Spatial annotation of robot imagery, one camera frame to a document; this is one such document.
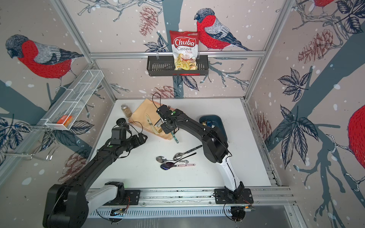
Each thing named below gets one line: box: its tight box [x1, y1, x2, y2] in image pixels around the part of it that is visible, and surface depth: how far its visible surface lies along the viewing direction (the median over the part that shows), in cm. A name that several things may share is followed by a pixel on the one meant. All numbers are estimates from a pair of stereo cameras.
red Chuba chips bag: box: [169, 30, 201, 71], surface depth 85 cm
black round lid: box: [115, 117, 127, 127], surface depth 94 cm
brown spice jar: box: [121, 103, 133, 118], surface depth 106 cm
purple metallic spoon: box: [164, 152, 197, 168], surface depth 87 cm
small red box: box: [56, 114, 73, 127], surface depth 68 cm
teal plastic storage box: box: [199, 114, 229, 143], surface depth 104 cm
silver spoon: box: [155, 155, 189, 164], surface depth 87 cm
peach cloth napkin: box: [128, 98, 173, 141], surface depth 108 cm
